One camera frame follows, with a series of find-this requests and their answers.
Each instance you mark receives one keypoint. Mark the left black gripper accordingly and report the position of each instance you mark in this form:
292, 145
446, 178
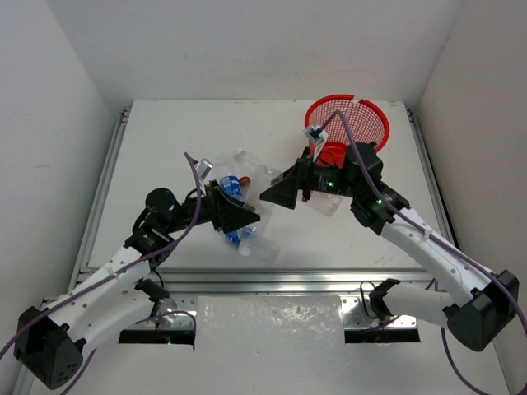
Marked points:
212, 206

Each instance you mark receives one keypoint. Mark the clear bottle white cap middle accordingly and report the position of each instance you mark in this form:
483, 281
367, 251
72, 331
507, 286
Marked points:
250, 165

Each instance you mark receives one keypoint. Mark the aluminium front rail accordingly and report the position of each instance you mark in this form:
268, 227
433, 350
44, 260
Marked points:
186, 285

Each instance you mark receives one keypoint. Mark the blue label bottle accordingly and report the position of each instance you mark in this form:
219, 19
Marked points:
227, 174
250, 243

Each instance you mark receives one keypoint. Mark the blue label bottle front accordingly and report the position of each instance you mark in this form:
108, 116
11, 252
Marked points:
250, 243

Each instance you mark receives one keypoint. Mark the blue label bottle back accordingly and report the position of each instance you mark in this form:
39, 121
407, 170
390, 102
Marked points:
227, 174

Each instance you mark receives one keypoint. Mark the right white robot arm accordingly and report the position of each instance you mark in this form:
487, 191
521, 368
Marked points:
476, 303

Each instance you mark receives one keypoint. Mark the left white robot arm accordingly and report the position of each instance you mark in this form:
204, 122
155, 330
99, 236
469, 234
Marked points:
52, 342

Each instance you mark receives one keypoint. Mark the red cap small bottle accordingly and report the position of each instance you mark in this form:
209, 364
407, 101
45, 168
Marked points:
245, 183

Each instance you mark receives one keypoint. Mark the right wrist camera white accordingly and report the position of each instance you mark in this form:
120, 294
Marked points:
317, 137

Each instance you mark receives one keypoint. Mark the aluminium left side rail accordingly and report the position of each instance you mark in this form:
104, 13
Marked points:
85, 260

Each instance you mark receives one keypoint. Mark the clear bottle white cap right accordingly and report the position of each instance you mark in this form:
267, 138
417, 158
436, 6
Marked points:
274, 176

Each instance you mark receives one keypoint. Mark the clear bottle white cap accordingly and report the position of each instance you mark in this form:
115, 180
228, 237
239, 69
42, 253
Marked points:
250, 165
274, 176

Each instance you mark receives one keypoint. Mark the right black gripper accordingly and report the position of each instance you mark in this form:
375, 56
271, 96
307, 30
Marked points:
285, 192

